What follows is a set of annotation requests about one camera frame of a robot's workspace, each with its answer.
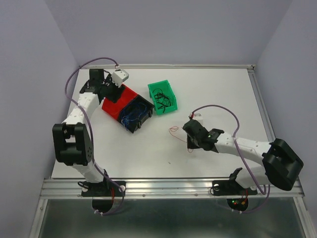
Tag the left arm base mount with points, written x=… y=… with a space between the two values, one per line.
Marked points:
x=101 y=189

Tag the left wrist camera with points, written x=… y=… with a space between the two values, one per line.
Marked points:
x=119 y=76

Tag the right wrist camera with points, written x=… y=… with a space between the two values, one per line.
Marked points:
x=196 y=119

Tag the aluminium right rail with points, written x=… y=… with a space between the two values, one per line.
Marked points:
x=262 y=109

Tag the aluminium rail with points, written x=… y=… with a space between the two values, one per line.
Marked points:
x=183 y=66
x=262 y=109
x=180 y=188

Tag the aluminium front rail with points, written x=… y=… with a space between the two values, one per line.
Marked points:
x=180 y=188

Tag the aluminium back rail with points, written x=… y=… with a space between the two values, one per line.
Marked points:
x=183 y=66

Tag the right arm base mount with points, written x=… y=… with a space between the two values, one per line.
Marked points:
x=230 y=187

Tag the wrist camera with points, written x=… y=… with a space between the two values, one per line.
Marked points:
x=196 y=119
x=119 y=76

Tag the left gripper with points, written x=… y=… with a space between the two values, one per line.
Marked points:
x=117 y=93

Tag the green plastic bin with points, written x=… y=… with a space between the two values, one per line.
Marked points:
x=163 y=97

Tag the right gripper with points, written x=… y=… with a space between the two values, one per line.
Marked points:
x=190 y=144

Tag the black plastic bin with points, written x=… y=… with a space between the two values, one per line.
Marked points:
x=136 y=113

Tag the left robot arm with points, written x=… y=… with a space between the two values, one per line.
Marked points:
x=73 y=138

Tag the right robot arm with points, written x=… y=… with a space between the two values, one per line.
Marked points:
x=278 y=164

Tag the red plastic bin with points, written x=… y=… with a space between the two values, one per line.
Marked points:
x=114 y=109

